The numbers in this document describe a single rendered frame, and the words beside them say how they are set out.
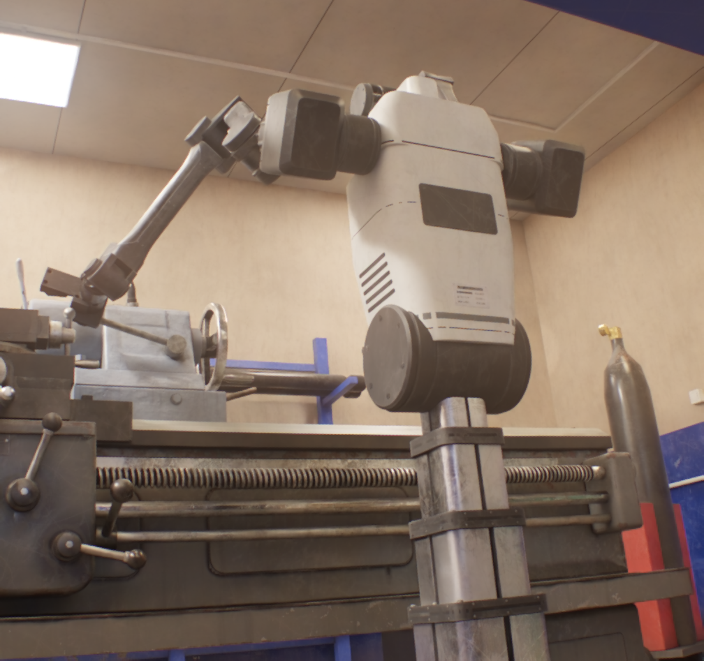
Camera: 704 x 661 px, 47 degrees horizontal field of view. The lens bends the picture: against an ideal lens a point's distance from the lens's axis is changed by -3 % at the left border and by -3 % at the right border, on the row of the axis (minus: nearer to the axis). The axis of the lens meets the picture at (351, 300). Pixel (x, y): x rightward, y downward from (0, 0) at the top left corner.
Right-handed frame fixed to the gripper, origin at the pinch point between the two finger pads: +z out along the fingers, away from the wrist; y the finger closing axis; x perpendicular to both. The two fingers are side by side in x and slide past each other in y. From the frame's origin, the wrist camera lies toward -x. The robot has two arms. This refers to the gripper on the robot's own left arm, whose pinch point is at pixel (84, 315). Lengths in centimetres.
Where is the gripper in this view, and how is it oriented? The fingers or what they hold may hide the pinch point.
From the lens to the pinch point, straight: 188.7
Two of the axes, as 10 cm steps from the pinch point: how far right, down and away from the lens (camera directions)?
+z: -4.1, 3.6, 8.4
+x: 9.0, 3.3, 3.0
